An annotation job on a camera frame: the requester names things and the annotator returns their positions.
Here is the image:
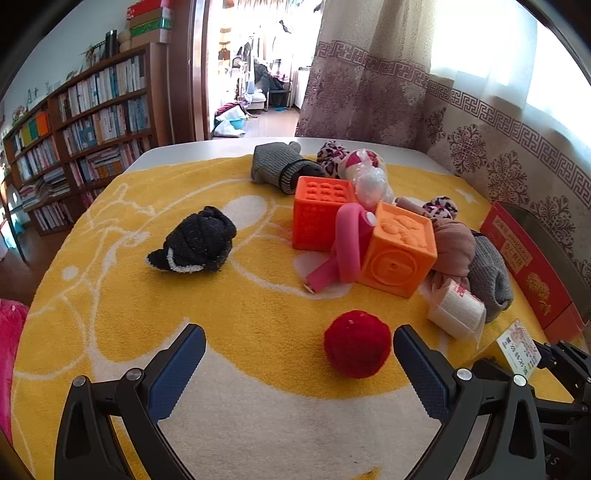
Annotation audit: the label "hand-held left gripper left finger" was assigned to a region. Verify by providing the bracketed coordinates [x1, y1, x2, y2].
[54, 323, 207, 480]

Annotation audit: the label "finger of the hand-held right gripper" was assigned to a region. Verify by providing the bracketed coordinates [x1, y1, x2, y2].
[531, 340, 591, 404]
[471, 357, 515, 384]

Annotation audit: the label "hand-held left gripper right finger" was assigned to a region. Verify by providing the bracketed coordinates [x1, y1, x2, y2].
[392, 324, 552, 480]

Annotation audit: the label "small printed card packet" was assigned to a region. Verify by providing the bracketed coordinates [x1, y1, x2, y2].
[495, 318, 542, 380]

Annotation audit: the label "red yarn ball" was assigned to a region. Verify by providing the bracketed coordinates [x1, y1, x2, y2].
[324, 311, 392, 379]

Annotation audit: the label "plain grey sock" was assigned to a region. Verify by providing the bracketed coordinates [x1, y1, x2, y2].
[468, 233, 515, 322]

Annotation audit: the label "red cardboard box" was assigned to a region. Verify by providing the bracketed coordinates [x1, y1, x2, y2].
[480, 202, 591, 344]

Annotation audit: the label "light orange embossed toy cube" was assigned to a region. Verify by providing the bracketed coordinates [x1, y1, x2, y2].
[360, 202, 438, 298]

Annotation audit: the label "mauve stocking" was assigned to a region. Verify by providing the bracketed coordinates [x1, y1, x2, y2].
[394, 196, 476, 289]

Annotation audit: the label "black sock ball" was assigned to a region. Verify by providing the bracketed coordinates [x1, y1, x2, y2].
[147, 206, 238, 274]

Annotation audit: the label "pink foam tube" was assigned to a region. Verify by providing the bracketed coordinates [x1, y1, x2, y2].
[305, 203, 378, 295]

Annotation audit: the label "leopard print pouch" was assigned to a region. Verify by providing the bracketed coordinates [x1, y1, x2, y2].
[422, 196, 459, 221]

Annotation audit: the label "red-orange bumpy toy cube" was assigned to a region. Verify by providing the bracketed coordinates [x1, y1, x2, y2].
[292, 176, 361, 252]

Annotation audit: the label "clear plastic bag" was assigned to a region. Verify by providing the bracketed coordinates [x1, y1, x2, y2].
[353, 157, 395, 210]

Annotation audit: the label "pink and cream sock roll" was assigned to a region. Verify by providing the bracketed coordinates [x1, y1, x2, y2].
[339, 150, 386, 181]

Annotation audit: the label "grey sock with striped cuff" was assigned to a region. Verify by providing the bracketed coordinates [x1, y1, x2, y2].
[250, 142, 326, 195]

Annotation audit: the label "leopard print sock roll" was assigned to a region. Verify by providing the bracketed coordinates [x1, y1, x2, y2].
[317, 140, 350, 178]

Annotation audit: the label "yellow and white towel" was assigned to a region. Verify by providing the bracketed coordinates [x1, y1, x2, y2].
[11, 154, 578, 480]

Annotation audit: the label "pink cloth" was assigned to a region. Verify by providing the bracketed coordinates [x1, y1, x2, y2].
[0, 298, 28, 444]

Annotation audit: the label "patterned sheer curtain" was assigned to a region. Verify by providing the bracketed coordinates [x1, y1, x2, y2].
[418, 0, 591, 296]
[295, 0, 432, 151]

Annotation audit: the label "white bag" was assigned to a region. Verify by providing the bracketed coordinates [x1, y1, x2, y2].
[212, 104, 247, 139]

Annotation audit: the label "rows of books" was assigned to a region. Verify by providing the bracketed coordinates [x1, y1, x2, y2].
[7, 54, 151, 232]

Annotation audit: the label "wooden bookshelf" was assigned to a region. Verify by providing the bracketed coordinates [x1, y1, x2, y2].
[0, 42, 169, 236]

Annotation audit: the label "brown carton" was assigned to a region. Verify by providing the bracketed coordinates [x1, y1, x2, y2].
[130, 28, 172, 49]

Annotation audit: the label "green box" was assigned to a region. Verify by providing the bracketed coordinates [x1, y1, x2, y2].
[129, 17, 172, 38]

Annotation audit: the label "wooden door frame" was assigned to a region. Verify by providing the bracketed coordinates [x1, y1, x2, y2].
[168, 0, 213, 148]

